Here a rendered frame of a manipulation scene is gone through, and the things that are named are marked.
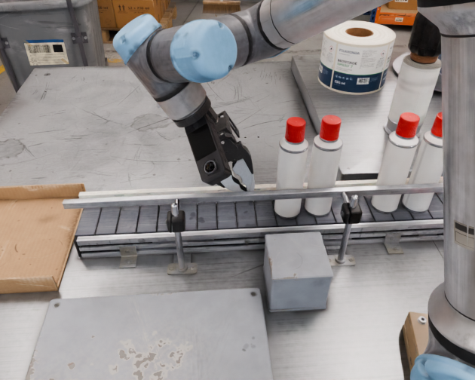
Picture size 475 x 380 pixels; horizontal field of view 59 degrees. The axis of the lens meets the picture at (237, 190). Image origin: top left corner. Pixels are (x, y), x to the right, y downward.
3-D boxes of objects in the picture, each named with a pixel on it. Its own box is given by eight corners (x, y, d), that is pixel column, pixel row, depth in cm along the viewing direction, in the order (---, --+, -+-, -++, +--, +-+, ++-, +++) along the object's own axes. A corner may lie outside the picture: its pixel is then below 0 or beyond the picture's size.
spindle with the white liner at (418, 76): (412, 120, 111) (448, 1, 92) (426, 139, 104) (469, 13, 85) (379, 121, 111) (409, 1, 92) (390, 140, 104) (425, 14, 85)
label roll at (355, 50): (314, 90, 125) (320, 41, 115) (321, 63, 139) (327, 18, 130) (384, 98, 121) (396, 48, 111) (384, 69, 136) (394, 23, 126)
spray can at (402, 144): (391, 196, 88) (418, 108, 75) (400, 213, 84) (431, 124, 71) (367, 197, 87) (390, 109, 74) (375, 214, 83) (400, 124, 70)
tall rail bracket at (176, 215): (191, 246, 84) (184, 181, 73) (190, 274, 78) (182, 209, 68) (174, 246, 84) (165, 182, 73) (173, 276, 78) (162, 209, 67)
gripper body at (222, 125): (242, 132, 80) (208, 82, 73) (246, 159, 73) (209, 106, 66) (208, 150, 82) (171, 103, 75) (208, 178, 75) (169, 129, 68)
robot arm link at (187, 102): (193, 85, 64) (149, 111, 66) (209, 108, 66) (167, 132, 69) (194, 65, 69) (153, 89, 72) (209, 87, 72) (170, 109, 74)
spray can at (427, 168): (421, 196, 88) (455, 108, 75) (432, 212, 84) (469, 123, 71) (397, 197, 87) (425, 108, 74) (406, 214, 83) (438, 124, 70)
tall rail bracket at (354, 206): (339, 238, 85) (354, 173, 75) (349, 266, 80) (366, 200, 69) (324, 239, 85) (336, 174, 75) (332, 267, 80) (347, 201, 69)
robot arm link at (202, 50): (252, 7, 56) (201, 18, 64) (184, 22, 49) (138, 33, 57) (263, 67, 59) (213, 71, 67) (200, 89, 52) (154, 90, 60)
